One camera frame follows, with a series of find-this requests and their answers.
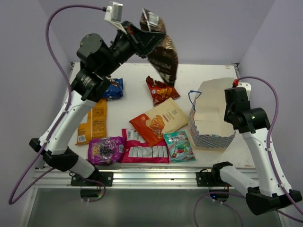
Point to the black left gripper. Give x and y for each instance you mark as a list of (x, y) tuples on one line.
[(143, 42)]

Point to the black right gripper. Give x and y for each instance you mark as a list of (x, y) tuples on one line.
[(225, 117)]

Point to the brown sea salt chip bag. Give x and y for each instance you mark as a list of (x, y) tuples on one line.
[(164, 57)]

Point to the blue checkered paper bag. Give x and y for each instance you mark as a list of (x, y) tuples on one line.
[(207, 127)]

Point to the orange cream cassava chips bag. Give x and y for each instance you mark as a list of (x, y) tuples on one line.
[(167, 117)]

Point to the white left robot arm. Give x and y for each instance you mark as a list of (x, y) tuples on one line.
[(98, 61)]

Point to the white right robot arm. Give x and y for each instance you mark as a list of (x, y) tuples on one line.
[(272, 191)]

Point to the red torn chip bag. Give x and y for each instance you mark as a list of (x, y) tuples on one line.
[(160, 92)]

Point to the blue Doritos chip bag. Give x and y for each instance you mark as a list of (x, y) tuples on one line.
[(115, 90)]

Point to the teal Fox's candy bag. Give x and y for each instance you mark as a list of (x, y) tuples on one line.
[(179, 147)]

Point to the pink snack bag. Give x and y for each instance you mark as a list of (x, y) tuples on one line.
[(138, 151)]

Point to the purple grape candy bag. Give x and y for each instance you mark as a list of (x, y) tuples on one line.
[(106, 151)]

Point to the orange yellow snack packet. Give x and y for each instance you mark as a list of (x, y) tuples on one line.
[(93, 126)]

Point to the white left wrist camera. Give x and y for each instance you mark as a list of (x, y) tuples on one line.
[(114, 13)]

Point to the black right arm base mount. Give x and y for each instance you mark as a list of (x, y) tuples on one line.
[(205, 178)]

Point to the aluminium table frame rail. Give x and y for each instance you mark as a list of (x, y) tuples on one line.
[(137, 100)]

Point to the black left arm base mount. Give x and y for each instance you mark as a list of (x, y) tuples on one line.
[(104, 177)]

